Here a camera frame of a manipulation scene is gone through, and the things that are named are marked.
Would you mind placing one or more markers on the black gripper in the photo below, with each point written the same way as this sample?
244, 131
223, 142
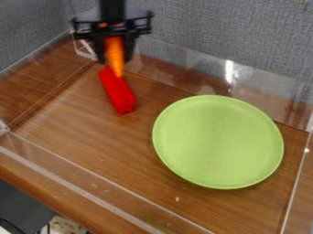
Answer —
89, 26

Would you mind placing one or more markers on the orange toy carrot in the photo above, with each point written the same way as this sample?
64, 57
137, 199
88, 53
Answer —
115, 56

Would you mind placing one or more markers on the green round plate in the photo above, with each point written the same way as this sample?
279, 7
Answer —
218, 142

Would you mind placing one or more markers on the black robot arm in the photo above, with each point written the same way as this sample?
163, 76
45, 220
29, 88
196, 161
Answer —
112, 19

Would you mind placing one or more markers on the red folded cloth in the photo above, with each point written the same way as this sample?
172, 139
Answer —
117, 91

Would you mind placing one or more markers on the clear acrylic enclosure wall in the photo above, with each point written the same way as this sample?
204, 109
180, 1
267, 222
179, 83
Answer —
84, 160

